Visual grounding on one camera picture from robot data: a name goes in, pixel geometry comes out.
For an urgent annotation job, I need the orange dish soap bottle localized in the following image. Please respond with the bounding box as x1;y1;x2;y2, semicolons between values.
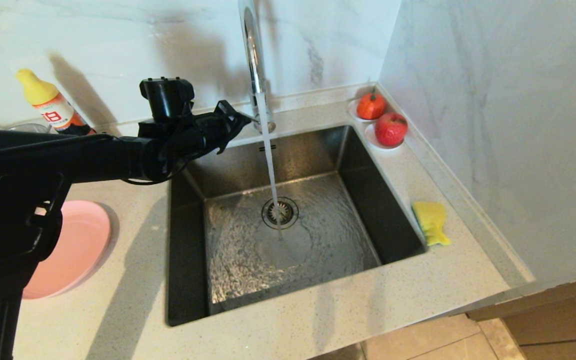
15;68;97;136

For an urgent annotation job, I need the pink plate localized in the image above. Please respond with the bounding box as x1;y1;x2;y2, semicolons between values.
22;200;113;300

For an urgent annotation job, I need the yellow green sponge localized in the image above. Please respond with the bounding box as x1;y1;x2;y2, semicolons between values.
412;201;453;247

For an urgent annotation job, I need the stainless steel sink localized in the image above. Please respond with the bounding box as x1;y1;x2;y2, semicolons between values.
167;125;428;327

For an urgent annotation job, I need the chrome faucet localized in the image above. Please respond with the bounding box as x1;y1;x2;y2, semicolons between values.
234;0;278;135

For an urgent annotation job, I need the metal drain strainer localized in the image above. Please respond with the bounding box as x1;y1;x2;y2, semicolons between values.
261;197;300;231

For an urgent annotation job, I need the small white dish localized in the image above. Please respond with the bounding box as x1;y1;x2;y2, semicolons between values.
365;123;406;151
347;99;388;124

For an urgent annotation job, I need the orange toy pumpkin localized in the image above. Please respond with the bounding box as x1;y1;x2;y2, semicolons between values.
357;89;388;122

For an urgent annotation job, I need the red toy apple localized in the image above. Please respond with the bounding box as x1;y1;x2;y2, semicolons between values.
375;113;410;148

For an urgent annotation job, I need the clear glass bowl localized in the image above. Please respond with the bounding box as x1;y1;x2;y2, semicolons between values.
8;122;53;134

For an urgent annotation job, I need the wooden cabinet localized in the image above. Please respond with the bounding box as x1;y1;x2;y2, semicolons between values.
467;270;576;360

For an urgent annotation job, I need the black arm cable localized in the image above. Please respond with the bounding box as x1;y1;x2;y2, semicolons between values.
123;160;189;186

